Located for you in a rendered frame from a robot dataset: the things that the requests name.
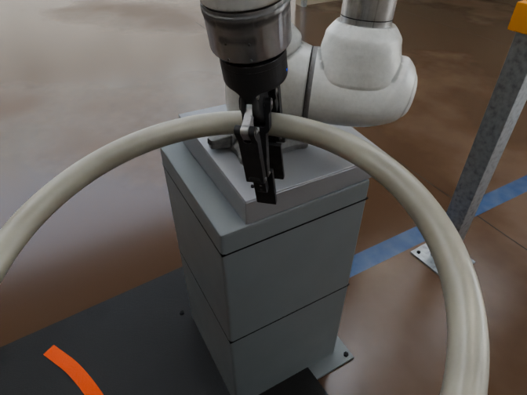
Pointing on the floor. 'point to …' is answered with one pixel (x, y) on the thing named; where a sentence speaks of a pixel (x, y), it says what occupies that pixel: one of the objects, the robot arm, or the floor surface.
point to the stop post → (489, 134)
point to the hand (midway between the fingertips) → (269, 174)
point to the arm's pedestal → (264, 277)
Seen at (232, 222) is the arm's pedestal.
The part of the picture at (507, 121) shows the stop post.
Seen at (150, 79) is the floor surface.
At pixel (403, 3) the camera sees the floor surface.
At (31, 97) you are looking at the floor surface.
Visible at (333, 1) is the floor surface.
